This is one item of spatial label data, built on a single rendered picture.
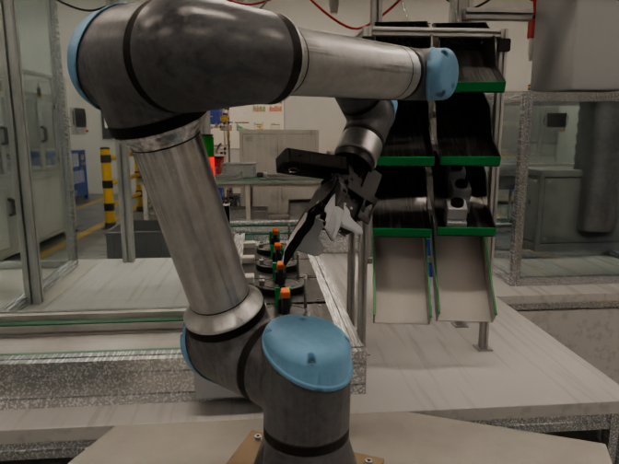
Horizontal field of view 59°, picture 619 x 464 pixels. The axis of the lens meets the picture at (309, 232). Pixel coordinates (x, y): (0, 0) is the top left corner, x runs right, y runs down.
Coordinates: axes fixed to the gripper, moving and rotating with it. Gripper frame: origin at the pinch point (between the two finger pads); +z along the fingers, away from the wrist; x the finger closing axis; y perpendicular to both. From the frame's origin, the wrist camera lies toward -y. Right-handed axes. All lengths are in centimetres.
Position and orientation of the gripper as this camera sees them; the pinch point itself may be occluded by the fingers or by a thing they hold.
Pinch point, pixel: (301, 251)
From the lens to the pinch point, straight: 82.5
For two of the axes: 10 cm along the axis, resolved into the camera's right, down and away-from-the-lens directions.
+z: -3.5, 8.1, -4.8
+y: 8.0, 5.2, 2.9
